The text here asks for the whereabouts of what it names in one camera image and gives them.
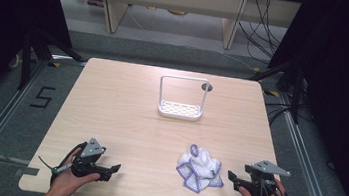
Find person's left hand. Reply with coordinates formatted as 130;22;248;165
49;145;104;196

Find white rack with slotted base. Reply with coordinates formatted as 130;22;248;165
155;72;211;124

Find black metal stand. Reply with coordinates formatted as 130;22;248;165
244;58;307;125
16;25;91;99

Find white cloth with purple trim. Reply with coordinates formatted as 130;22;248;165
173;142;229;196

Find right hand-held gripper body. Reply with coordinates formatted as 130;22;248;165
241;157;293;196

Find white floor cable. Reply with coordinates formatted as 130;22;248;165
215;49;263;72

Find grey cable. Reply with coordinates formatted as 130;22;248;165
36;156;73;176

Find bundle of black cables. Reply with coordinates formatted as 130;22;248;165
234;0;293;67

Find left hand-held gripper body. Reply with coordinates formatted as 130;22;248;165
70;135;108;181

